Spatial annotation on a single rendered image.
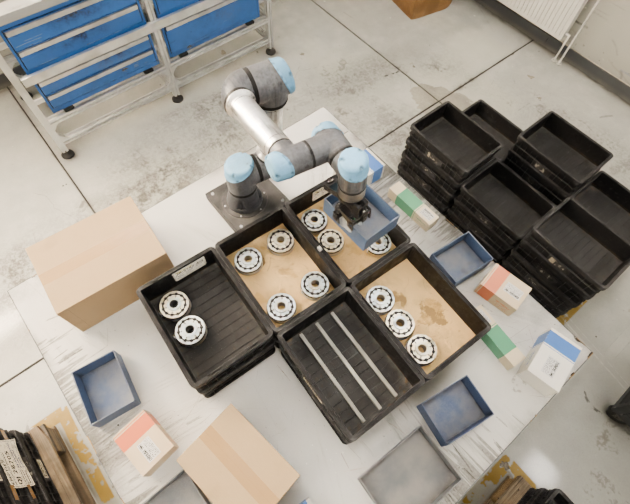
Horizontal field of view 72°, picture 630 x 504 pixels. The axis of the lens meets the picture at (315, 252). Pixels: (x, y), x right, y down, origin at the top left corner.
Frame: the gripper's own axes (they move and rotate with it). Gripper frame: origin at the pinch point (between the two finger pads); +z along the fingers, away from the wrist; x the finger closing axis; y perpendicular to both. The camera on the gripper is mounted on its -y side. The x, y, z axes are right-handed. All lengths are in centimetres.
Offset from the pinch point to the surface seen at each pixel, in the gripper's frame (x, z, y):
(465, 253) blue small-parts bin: 46, 46, 25
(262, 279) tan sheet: -29.1, 27.0, -10.9
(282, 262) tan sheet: -19.2, 27.9, -12.1
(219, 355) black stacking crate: -56, 25, 3
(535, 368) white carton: 28, 36, 73
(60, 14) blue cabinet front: -27, 27, -194
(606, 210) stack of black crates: 145, 88, 49
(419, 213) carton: 41, 40, 1
